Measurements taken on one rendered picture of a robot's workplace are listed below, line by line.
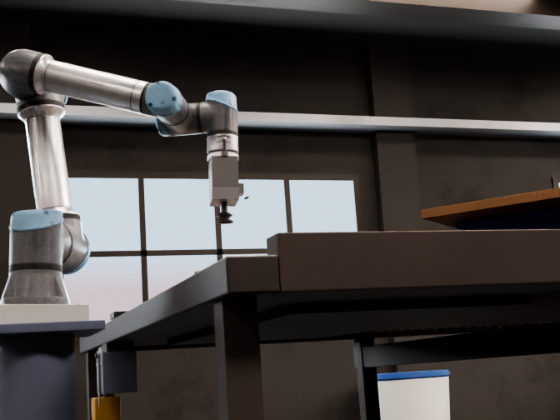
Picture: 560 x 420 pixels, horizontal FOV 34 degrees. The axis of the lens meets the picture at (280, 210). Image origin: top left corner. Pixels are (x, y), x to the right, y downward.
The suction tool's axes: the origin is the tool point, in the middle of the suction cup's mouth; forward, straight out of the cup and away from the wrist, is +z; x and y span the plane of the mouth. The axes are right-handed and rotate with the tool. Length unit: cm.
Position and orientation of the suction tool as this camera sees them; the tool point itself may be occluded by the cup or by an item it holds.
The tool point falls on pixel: (224, 222)
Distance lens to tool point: 213.3
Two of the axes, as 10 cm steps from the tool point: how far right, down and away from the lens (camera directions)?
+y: -1.6, 2.1, 9.6
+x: -9.9, 0.0, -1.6
